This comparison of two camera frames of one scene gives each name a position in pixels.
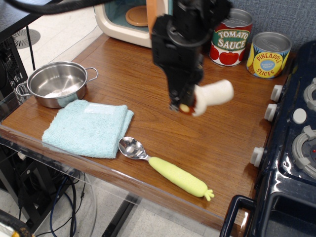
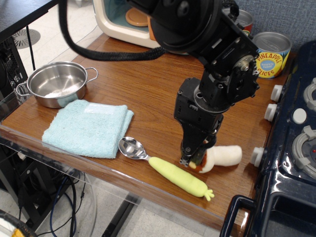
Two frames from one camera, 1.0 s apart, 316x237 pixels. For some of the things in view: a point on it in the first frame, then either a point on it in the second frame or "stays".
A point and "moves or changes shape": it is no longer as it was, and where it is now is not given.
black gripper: x=178 y=48 -> x=198 y=126
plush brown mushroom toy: x=206 y=93 moves or changes shape
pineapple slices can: x=268 y=54 stays
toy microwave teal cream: x=131 y=21 stays
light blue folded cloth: x=87 y=128 stays
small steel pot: x=56 y=85 stays
